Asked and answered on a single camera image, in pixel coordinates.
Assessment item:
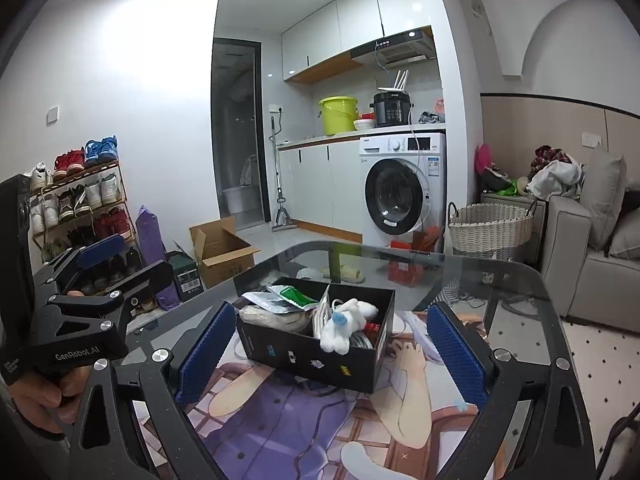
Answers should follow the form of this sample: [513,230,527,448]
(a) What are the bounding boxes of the dark green box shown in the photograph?
[166,250,204,302]

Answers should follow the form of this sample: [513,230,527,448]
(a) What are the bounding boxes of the green medicine sachet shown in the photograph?
[267,284,318,311]

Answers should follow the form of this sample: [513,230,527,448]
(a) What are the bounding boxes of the anime printed table mat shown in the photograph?
[186,312,478,479]

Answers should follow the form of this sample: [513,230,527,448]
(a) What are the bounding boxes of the white washing machine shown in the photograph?
[359,130,447,252]

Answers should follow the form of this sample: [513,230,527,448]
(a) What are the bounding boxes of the range hood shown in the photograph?
[349,28,436,68]

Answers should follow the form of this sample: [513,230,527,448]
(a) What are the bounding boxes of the brown cardboard box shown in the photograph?
[190,217,260,288]

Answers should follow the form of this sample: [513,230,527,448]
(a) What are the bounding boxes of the white kitchen cabinets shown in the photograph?
[279,0,446,247]

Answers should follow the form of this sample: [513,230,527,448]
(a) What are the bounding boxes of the grey sofa cushion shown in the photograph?
[579,146,627,250]

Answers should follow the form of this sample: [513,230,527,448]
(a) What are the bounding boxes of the black cardboard box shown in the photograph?
[234,275,396,395]

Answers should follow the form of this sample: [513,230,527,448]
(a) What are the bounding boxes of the left hand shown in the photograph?
[8,366,92,434]

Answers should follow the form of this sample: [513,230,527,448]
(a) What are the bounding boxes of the white plush toy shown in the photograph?
[320,298,378,356]

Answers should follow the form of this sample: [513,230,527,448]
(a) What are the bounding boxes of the white medicine sachet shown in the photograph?
[242,292,305,314]

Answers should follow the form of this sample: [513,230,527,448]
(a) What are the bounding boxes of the wooden shoe rack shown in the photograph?
[26,136,142,296]

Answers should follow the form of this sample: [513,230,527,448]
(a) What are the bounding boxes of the yellow green bucket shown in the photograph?
[318,96,358,136]

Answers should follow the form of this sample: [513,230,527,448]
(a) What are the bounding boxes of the bagged white cloth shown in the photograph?
[239,304,311,334]

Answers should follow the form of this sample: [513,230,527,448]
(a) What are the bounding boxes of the pile of clothes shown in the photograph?
[526,145,585,200]

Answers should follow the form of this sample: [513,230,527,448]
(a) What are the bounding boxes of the mop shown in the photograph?
[269,107,297,232]

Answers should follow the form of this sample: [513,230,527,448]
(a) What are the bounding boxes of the wicker laundry basket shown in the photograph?
[447,202,536,262]

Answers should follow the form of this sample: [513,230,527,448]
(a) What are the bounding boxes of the black rice cooker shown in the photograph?
[370,91,412,128]

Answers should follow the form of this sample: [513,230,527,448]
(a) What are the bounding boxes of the purple bag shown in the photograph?
[136,206,180,311]

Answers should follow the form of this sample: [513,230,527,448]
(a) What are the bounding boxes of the grey sofa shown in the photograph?
[541,179,639,333]

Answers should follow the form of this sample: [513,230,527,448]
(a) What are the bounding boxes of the red white packet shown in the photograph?
[363,323,381,334]

